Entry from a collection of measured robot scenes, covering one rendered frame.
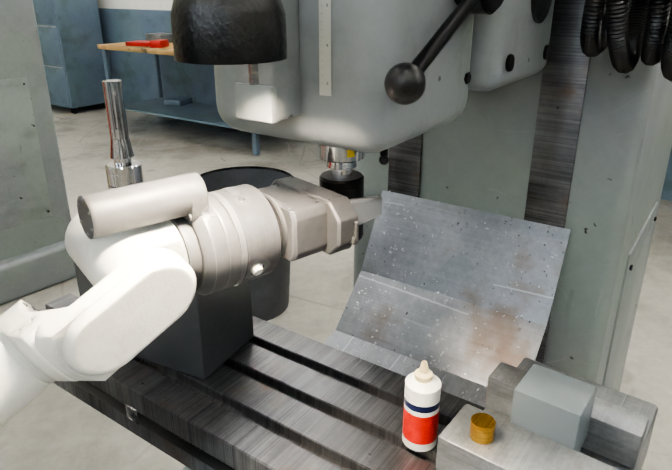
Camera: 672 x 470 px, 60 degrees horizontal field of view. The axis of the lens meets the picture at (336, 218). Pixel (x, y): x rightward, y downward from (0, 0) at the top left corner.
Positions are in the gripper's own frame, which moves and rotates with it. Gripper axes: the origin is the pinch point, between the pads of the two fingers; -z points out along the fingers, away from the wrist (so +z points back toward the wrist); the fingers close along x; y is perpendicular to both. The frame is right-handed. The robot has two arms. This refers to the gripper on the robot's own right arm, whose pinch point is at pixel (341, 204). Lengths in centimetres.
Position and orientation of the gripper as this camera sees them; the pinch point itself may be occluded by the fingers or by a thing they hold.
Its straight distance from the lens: 62.4
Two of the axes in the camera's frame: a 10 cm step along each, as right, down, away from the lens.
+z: -7.6, 2.3, -6.1
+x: -6.5, -2.8, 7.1
